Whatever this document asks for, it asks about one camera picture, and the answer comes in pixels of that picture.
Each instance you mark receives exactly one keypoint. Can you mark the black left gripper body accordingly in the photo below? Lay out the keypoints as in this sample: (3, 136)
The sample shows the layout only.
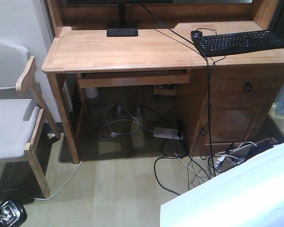
(12, 213)

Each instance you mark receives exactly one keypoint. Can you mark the white paper stack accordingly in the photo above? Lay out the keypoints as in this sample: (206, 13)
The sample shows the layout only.
(249, 195)

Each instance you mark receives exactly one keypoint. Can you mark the wooden desk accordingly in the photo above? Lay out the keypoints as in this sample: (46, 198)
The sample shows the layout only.
(243, 87)

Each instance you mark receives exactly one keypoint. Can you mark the grey cushioned wooden chair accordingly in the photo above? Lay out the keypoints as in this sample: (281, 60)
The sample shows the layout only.
(23, 111)

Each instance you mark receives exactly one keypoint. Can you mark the keyboard tray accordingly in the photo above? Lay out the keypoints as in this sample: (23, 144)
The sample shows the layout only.
(134, 78)

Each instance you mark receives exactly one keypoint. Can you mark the white power strip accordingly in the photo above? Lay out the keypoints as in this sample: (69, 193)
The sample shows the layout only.
(166, 133)

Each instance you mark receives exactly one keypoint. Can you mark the black monitor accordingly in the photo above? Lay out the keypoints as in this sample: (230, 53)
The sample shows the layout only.
(121, 28)

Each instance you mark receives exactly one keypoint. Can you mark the black computer mouse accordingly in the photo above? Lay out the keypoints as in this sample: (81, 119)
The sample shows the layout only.
(196, 34)

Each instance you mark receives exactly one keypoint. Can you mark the black keyboard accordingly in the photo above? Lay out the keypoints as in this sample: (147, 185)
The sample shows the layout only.
(237, 43)

